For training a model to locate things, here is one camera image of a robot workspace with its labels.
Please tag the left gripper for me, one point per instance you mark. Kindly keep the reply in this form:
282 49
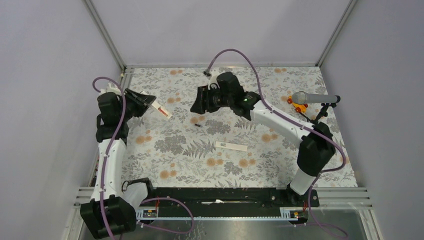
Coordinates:
142 101

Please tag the white remote control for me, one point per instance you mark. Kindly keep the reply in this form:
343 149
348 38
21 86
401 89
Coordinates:
157 106

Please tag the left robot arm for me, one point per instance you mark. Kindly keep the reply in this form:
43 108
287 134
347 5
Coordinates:
111 209

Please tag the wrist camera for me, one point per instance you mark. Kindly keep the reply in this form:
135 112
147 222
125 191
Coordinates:
111 88
212 79

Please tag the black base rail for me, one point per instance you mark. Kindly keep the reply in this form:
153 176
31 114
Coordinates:
228 202

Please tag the floral table mat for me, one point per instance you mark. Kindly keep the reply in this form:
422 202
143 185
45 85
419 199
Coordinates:
176 153

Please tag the orange toy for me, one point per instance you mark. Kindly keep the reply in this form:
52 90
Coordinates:
299 108

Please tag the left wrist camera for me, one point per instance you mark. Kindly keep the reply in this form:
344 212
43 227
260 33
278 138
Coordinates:
111 88

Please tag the white remote battery cover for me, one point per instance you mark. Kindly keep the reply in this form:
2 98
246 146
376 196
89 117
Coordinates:
231 146

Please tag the grey microphone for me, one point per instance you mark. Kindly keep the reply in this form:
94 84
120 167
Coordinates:
302 97

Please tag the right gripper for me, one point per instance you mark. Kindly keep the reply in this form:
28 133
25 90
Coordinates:
200 106

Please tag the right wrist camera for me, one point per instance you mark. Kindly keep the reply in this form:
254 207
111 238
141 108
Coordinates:
212 79

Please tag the red orange battery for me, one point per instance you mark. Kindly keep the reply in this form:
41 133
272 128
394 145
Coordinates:
163 112

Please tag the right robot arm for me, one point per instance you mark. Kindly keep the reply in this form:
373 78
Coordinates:
312 140

